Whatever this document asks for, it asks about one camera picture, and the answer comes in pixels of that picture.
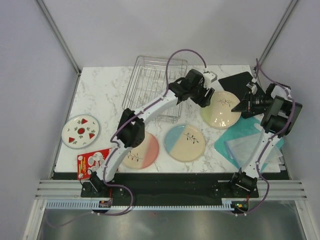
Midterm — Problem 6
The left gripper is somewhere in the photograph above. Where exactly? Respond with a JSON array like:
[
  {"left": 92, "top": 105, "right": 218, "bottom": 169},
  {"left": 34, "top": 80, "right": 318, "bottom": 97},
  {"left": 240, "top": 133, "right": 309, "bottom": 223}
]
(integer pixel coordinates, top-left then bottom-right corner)
[{"left": 189, "top": 80, "right": 215, "bottom": 108}]

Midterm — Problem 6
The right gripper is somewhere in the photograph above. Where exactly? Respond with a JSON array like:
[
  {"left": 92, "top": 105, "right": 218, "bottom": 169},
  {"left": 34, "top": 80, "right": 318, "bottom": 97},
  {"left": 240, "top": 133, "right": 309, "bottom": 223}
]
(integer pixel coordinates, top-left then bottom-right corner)
[{"left": 231, "top": 91, "right": 273, "bottom": 114}]

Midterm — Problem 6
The green and cream plate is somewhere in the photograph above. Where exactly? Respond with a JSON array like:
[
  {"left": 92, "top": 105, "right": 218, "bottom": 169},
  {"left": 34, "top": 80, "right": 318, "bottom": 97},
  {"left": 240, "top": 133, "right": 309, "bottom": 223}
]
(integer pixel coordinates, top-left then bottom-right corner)
[{"left": 200, "top": 91, "right": 241, "bottom": 129}]

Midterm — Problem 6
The blue and cream plate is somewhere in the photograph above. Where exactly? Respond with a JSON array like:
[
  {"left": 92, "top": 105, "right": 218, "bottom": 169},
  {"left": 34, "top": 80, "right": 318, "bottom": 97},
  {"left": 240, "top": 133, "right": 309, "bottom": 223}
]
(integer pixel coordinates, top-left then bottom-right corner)
[{"left": 164, "top": 124, "right": 206, "bottom": 163}]

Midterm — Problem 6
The metal wire dish rack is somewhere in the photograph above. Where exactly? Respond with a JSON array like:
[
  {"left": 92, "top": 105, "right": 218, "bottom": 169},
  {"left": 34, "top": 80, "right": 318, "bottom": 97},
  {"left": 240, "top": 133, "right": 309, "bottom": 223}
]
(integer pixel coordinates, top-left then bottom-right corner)
[{"left": 122, "top": 55, "right": 188, "bottom": 110}]

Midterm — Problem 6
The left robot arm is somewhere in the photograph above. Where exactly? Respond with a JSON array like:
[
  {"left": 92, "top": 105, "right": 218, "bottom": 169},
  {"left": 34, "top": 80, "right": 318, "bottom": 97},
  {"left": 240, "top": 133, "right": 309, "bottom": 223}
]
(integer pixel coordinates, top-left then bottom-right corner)
[{"left": 89, "top": 68, "right": 217, "bottom": 197}]

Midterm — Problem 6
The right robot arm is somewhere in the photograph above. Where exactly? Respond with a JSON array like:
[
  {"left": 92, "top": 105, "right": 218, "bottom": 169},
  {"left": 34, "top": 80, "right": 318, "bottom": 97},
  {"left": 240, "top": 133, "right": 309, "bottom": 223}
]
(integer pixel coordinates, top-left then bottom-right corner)
[{"left": 229, "top": 82, "right": 303, "bottom": 197}]

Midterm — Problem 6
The black square mat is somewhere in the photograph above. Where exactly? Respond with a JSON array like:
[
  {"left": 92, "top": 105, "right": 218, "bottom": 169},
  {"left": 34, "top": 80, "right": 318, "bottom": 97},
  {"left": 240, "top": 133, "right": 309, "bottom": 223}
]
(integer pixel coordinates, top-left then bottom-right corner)
[{"left": 218, "top": 71, "right": 266, "bottom": 118}]

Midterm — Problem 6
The teal cutting mat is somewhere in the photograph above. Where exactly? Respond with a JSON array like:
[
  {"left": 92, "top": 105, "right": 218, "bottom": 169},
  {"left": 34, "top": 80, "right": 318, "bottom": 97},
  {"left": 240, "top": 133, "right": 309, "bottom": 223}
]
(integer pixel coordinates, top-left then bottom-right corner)
[{"left": 213, "top": 116, "right": 285, "bottom": 175}]

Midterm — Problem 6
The pink and cream plate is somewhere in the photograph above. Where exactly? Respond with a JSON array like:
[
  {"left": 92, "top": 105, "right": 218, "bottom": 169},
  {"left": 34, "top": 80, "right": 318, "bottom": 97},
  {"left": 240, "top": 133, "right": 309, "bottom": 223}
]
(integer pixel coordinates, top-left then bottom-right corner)
[{"left": 122, "top": 131, "right": 160, "bottom": 170}]

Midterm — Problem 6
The watermelon pattern plate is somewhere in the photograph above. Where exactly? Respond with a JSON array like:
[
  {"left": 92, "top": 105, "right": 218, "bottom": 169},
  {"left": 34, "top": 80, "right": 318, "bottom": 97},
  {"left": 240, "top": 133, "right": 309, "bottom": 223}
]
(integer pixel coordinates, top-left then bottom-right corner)
[{"left": 61, "top": 114, "right": 101, "bottom": 149}]

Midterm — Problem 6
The red instruction card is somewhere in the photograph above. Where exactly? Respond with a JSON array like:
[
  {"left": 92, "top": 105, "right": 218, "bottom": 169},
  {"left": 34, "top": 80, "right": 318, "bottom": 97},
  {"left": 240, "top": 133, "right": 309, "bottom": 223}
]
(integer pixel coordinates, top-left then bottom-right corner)
[{"left": 76, "top": 148, "right": 112, "bottom": 181}]

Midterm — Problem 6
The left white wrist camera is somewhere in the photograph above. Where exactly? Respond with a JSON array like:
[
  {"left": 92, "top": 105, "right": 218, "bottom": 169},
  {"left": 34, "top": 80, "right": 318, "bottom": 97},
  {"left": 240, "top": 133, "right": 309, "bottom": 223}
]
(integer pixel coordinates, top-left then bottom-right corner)
[{"left": 203, "top": 71, "right": 218, "bottom": 88}]

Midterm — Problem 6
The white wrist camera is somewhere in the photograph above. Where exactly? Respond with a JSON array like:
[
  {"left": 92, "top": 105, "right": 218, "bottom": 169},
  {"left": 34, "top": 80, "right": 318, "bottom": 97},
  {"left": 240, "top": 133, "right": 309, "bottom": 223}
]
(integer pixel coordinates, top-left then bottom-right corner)
[
  {"left": 246, "top": 78, "right": 258, "bottom": 95},
  {"left": 203, "top": 71, "right": 218, "bottom": 88}
]

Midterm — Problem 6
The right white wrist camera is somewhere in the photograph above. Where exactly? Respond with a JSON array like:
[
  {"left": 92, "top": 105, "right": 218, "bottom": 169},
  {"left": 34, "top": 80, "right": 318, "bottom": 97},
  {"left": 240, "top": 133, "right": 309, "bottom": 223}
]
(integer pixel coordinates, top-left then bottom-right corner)
[{"left": 246, "top": 78, "right": 258, "bottom": 95}]

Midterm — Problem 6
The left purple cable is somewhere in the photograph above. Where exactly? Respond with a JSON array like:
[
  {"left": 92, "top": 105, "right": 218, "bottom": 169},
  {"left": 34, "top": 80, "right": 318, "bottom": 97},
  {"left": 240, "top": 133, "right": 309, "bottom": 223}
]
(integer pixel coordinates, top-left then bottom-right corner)
[{"left": 46, "top": 48, "right": 208, "bottom": 227}]

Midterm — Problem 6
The white slotted cable duct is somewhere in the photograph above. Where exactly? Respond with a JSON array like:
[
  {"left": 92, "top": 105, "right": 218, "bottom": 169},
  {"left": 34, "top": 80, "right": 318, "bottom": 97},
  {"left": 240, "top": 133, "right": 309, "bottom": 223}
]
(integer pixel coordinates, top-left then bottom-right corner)
[{"left": 46, "top": 197, "right": 251, "bottom": 210}]

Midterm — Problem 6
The right aluminium frame post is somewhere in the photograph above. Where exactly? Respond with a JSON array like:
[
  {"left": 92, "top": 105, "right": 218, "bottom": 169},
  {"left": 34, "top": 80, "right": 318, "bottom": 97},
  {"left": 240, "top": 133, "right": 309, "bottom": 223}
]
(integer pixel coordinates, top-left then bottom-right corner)
[{"left": 258, "top": 0, "right": 300, "bottom": 65}]

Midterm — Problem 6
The aluminium frame post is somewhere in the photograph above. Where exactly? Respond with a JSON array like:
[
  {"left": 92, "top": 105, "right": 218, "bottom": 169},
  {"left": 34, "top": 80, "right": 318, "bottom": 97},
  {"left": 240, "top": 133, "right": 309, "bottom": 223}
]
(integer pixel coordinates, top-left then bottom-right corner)
[
  {"left": 258, "top": 0, "right": 300, "bottom": 65},
  {"left": 34, "top": 0, "right": 82, "bottom": 76}
]

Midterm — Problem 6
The left aluminium frame post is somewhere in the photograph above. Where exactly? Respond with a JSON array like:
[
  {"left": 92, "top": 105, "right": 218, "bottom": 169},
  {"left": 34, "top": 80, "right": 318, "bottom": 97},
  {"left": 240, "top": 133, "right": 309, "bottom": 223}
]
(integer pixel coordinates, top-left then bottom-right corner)
[{"left": 34, "top": 0, "right": 82, "bottom": 76}]

